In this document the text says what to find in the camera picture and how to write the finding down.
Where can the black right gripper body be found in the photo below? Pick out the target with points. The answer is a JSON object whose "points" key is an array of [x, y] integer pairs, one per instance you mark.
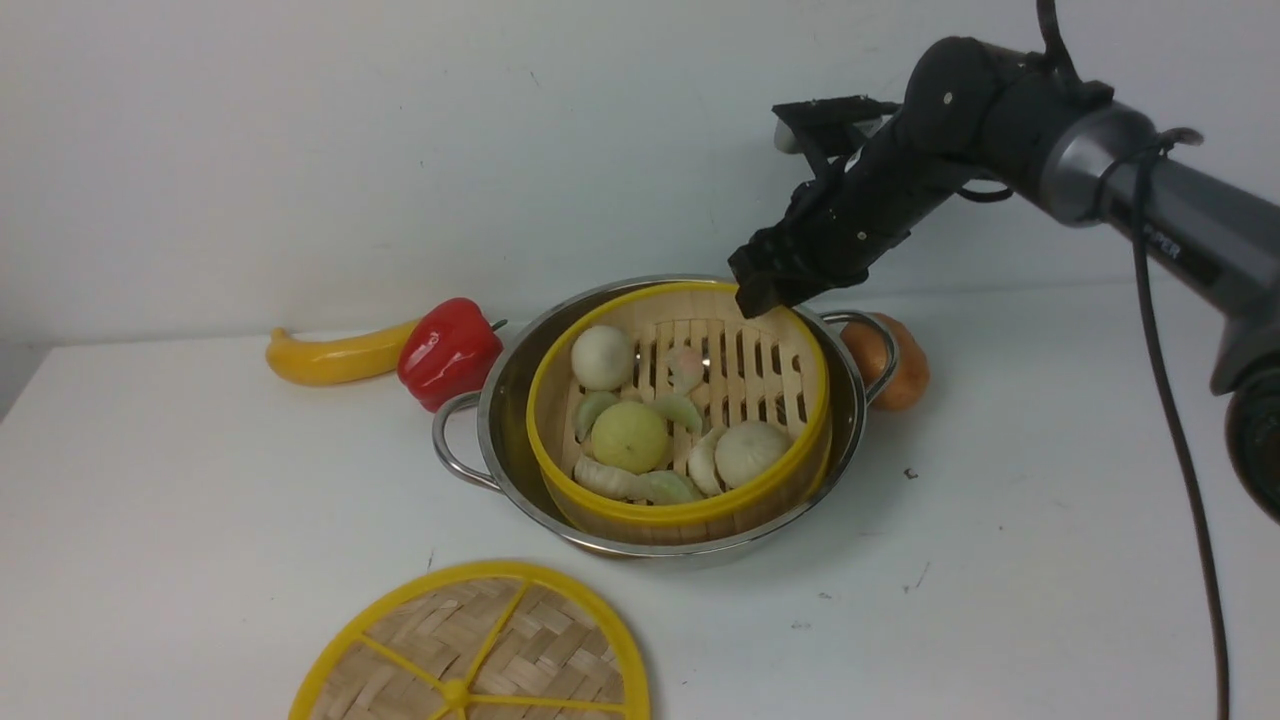
{"points": [[854, 211]]}

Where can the yellow rimmed bamboo steamer basket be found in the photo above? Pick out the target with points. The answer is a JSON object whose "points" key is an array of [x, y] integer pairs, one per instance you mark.
{"points": [[772, 368]]}

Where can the yellow woven bamboo steamer lid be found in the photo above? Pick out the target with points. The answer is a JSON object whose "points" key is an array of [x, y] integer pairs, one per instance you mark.
{"points": [[494, 639]]}

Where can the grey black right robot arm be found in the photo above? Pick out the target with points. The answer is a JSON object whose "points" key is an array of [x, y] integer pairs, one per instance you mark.
{"points": [[984, 122]]}

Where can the pink shrimp dumpling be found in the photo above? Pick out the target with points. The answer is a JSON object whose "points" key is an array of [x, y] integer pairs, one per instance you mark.
{"points": [[686, 369]]}

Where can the small green dumpling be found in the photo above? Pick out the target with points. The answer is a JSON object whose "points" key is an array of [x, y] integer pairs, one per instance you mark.
{"points": [[680, 410]]}

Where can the white pleated bun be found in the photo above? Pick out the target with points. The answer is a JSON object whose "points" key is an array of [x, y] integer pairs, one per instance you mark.
{"points": [[746, 451]]}

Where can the white round bun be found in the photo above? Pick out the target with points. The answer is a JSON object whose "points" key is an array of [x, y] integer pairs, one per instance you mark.
{"points": [[602, 358]]}

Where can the yellow-green round bun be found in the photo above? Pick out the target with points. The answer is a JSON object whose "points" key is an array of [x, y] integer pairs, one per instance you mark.
{"points": [[630, 436]]}

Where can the pale green dumpling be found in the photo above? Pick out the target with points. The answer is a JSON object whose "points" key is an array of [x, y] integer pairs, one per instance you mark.
{"points": [[592, 405]]}

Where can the pale long dumpling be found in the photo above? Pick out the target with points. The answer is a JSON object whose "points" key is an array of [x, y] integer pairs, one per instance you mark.
{"points": [[658, 488]]}

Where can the red bell pepper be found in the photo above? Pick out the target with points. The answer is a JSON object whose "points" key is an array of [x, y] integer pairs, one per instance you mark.
{"points": [[449, 353]]}

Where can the yellow banana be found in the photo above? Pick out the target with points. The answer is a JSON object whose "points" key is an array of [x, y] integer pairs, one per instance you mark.
{"points": [[336, 362]]}

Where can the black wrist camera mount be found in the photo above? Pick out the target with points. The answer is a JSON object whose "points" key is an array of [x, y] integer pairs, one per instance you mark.
{"points": [[823, 129]]}

